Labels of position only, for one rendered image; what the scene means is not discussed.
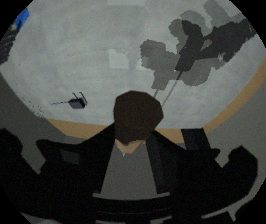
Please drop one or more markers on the blue striped tape strip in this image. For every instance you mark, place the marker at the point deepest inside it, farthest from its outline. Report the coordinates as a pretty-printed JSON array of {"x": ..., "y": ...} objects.
[{"x": 20, "y": 20}]

